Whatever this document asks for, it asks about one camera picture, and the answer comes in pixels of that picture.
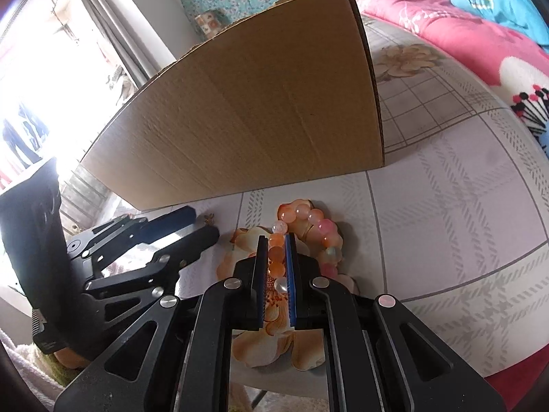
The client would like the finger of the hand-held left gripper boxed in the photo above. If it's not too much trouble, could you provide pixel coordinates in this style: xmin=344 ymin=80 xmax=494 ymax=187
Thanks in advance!
xmin=64 ymin=205 xmax=198 ymax=264
xmin=83 ymin=225 xmax=221 ymax=322

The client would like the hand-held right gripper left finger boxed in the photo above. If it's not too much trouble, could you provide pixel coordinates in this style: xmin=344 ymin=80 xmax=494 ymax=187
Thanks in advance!
xmin=54 ymin=237 xmax=270 ymax=412

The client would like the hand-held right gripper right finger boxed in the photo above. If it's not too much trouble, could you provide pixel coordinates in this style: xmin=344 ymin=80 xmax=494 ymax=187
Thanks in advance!
xmin=285 ymin=232 xmax=507 ymax=412

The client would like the orange bead bracelet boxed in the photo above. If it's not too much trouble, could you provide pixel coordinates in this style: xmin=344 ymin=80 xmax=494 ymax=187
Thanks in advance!
xmin=268 ymin=205 xmax=344 ymax=295

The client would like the brown cardboard box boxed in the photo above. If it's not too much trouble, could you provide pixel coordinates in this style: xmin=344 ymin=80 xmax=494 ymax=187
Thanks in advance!
xmin=81 ymin=0 xmax=387 ymax=210

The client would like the person's left hand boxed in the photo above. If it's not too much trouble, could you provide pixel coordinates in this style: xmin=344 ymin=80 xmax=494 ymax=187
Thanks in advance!
xmin=54 ymin=347 xmax=89 ymax=369

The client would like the white fluffy cloth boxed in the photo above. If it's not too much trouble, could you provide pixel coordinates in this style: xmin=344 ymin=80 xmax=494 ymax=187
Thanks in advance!
xmin=0 ymin=326 xmax=56 ymax=396

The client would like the green fluffy cloth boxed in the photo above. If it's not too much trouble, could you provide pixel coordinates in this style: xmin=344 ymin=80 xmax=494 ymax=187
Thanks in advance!
xmin=38 ymin=352 xmax=89 ymax=392

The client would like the small patterned box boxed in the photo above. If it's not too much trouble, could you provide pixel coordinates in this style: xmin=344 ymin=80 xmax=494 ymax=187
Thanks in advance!
xmin=194 ymin=9 xmax=228 ymax=37

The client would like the grey curtain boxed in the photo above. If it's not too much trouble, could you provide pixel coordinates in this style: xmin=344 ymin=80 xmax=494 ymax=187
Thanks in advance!
xmin=64 ymin=0 xmax=181 ymax=89

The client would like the red cloth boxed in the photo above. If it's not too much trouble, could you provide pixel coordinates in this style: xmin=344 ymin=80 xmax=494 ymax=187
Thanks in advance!
xmin=484 ymin=347 xmax=549 ymax=412

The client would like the pink floral blanket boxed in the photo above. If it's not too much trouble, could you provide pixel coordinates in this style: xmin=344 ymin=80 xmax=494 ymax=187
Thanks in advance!
xmin=354 ymin=0 xmax=549 ymax=155

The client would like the blue printed blanket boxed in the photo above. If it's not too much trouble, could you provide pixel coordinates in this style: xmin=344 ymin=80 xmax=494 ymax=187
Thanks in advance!
xmin=450 ymin=0 xmax=549 ymax=52

